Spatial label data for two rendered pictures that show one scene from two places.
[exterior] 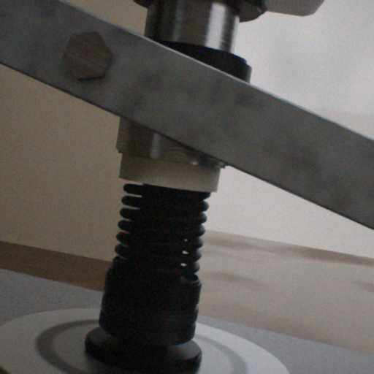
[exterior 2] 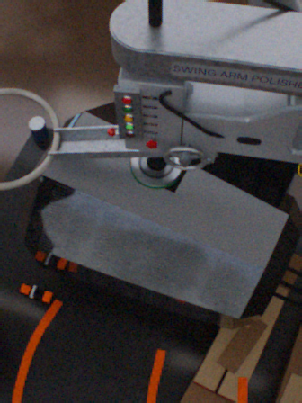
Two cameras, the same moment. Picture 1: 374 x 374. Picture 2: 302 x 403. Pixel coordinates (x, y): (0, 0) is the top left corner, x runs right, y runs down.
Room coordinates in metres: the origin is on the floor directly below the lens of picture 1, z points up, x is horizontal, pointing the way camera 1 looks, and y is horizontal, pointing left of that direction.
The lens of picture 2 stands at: (1.47, 0.14, 2.85)
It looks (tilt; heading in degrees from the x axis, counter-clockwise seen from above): 67 degrees down; 188
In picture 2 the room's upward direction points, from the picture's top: 1 degrees counter-clockwise
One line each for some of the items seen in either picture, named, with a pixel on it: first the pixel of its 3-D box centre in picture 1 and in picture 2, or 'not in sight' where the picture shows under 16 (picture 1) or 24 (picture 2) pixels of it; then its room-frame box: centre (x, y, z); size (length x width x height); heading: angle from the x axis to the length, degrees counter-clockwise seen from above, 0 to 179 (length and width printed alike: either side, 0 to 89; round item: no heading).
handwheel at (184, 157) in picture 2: not in sight; (186, 149); (0.56, 0.13, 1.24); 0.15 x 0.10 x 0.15; 89
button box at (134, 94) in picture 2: not in sight; (128, 114); (0.55, -0.06, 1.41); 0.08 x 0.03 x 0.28; 89
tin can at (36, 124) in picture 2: not in sight; (39, 129); (-0.15, -0.79, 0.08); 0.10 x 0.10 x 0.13
